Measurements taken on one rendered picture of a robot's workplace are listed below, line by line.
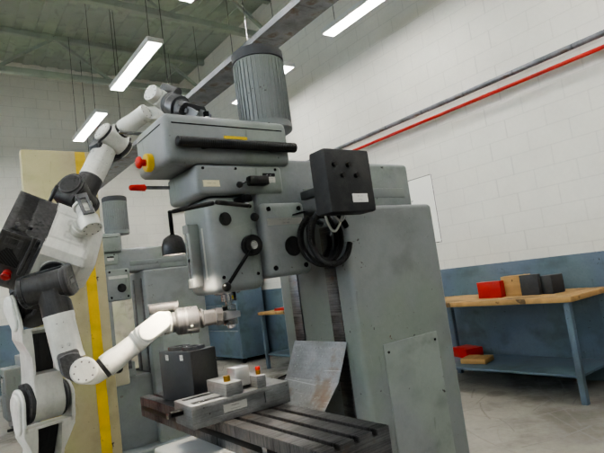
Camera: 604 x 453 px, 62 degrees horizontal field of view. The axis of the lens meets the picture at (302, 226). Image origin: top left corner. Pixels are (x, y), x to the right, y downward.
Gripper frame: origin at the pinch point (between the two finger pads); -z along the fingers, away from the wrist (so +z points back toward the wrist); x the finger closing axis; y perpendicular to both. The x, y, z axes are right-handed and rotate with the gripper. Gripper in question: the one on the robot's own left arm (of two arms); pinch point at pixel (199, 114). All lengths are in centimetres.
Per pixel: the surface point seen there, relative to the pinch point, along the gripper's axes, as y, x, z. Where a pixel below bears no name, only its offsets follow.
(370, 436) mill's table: -60, 10, -105
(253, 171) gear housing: -12.6, -5.7, -27.9
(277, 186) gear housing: -16.0, -14.3, -32.5
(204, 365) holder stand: -91, -10, -25
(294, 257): -38, -18, -46
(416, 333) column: -56, -58, -82
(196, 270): -47, 11, -31
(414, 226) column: -19, -66, -64
